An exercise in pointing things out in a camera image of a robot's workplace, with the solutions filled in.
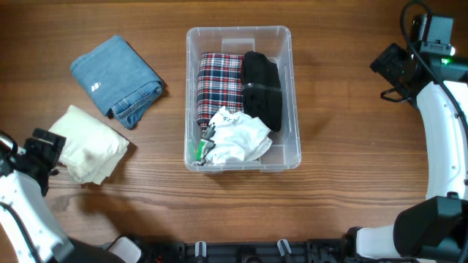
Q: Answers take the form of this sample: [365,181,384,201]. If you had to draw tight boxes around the cream cloth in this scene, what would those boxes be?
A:
[49,105,129,185]

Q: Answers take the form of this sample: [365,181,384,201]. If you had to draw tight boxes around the blue jeans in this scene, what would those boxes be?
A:
[70,35,164,129]

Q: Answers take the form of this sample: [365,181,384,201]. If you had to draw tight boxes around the black garment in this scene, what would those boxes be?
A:
[241,51,282,132]

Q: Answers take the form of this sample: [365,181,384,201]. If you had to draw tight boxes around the clear plastic storage bin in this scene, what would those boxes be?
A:
[184,26,301,173]

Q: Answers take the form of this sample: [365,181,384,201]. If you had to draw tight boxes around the red navy plaid shirt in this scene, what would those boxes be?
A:
[197,53,244,130]

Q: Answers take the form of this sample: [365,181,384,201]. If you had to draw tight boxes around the white printed t-shirt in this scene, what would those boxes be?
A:
[195,107,272,166]

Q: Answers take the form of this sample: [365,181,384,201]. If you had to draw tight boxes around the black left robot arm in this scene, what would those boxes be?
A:
[1,128,123,263]

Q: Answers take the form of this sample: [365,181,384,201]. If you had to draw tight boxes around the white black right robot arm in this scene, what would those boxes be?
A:
[339,45,467,262]

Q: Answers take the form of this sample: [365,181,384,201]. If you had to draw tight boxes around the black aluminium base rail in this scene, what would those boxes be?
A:
[123,235,358,263]

